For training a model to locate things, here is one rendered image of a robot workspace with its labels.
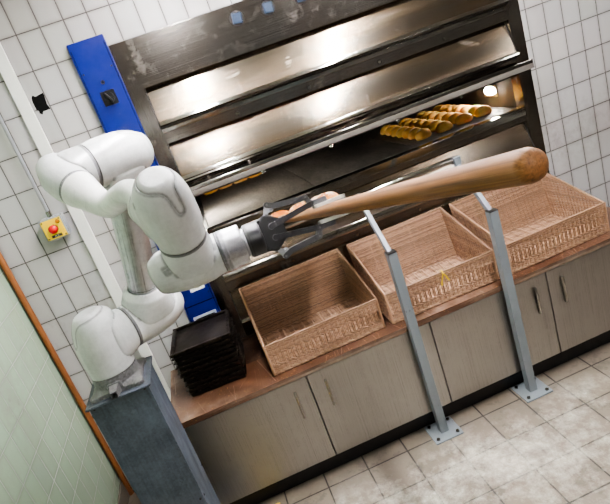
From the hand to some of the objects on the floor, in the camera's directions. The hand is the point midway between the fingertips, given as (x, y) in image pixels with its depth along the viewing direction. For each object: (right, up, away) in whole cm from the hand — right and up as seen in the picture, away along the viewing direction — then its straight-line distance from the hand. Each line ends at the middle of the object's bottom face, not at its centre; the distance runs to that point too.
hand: (331, 209), depth 122 cm
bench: (+61, -83, +167) cm, 197 cm away
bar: (+50, -95, +145) cm, 181 cm away
